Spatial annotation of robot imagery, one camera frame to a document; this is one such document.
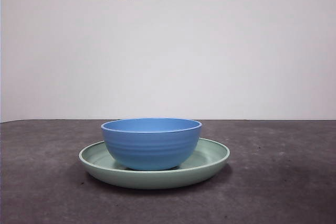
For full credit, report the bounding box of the blue bowl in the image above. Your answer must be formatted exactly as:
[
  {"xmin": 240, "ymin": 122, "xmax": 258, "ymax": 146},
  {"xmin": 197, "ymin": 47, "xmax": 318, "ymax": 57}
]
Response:
[{"xmin": 100, "ymin": 118, "xmax": 203, "ymax": 171}]

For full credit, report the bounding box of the green plate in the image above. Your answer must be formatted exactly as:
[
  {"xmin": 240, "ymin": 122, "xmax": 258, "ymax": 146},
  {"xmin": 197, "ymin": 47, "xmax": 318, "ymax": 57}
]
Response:
[{"xmin": 78, "ymin": 137, "xmax": 231, "ymax": 190}]

